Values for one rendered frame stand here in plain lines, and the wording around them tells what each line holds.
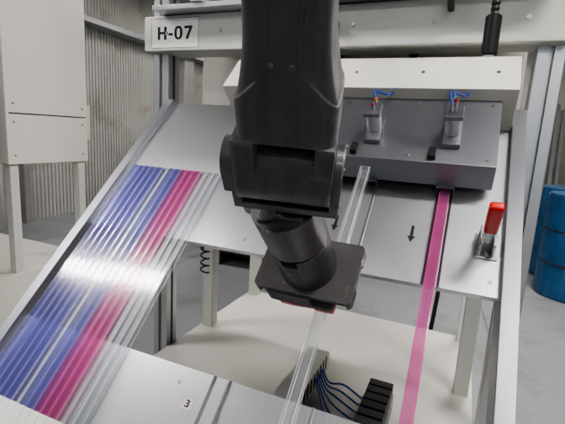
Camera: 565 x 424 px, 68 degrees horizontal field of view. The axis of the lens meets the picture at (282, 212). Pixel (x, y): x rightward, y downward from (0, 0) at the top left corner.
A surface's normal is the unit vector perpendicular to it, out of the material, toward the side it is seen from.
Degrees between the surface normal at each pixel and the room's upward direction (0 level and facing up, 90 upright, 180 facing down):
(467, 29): 90
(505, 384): 44
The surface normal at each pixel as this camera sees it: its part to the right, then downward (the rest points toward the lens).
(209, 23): -0.40, 0.14
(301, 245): 0.34, 0.70
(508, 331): -0.24, -0.60
